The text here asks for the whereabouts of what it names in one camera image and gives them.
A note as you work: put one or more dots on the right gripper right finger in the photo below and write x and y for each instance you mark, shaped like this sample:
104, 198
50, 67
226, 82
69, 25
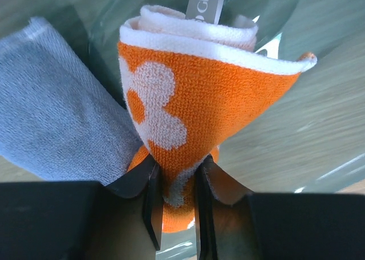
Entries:
233, 222

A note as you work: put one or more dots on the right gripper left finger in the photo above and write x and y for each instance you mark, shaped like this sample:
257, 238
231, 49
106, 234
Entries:
84, 219

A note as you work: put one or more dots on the blue terry towel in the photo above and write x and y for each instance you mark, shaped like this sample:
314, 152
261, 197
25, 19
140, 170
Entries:
57, 121

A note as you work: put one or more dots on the white orange flower towel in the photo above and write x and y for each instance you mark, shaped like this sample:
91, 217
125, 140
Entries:
190, 83

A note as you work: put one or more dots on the teal plastic tub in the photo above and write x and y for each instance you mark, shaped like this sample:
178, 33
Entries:
312, 140

